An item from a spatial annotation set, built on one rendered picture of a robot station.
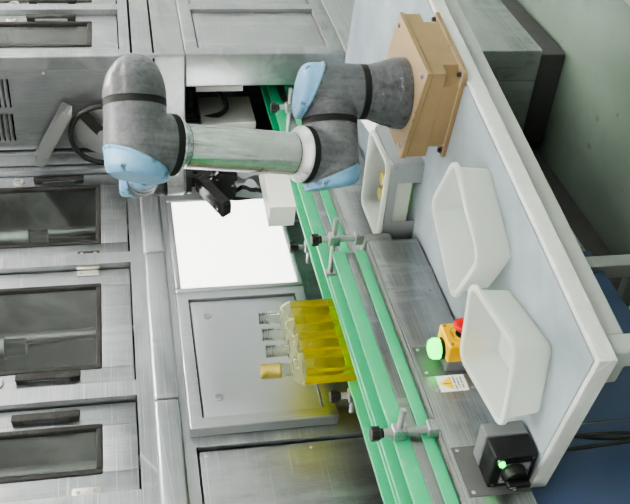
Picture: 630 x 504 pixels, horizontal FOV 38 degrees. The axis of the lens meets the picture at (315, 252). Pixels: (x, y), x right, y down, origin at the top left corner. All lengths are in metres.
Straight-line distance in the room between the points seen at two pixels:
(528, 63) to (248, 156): 1.52
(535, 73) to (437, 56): 1.24
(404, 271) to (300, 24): 1.21
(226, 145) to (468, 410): 0.68
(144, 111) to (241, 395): 0.78
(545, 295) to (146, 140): 0.74
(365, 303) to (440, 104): 0.46
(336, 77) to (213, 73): 1.00
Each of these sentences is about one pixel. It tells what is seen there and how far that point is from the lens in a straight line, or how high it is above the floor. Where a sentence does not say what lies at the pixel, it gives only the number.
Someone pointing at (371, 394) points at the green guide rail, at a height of 0.95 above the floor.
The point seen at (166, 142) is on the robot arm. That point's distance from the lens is 1.68.
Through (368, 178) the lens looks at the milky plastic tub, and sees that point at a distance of 2.33.
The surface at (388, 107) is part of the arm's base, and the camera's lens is 1.92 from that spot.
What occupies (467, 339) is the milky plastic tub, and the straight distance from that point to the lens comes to 1.76.
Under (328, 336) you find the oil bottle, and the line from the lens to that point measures 2.09.
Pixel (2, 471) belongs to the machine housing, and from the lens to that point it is 2.12.
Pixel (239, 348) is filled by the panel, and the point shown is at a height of 1.18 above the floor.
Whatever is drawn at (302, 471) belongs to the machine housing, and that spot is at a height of 1.08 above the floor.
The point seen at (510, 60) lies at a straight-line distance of 3.07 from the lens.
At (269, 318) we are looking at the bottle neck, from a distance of 2.16.
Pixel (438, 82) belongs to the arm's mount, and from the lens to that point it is 1.88.
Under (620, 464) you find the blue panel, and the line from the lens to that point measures 1.84.
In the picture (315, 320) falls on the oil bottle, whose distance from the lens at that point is 2.13.
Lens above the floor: 1.42
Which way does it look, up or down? 11 degrees down
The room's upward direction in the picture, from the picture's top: 93 degrees counter-clockwise
